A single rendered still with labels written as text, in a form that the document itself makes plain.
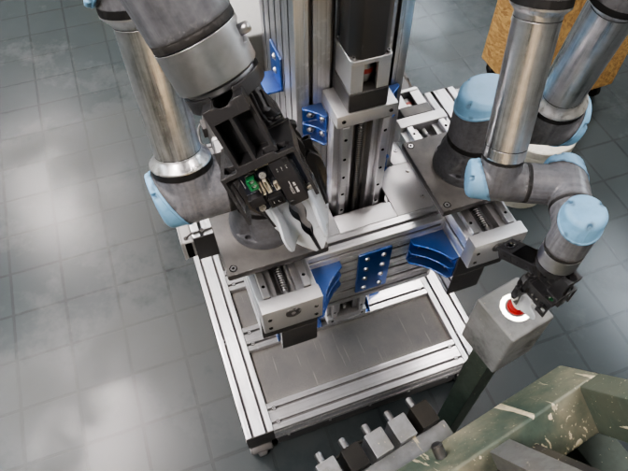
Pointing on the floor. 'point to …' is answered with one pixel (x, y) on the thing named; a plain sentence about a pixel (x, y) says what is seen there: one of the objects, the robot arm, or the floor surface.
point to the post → (464, 392)
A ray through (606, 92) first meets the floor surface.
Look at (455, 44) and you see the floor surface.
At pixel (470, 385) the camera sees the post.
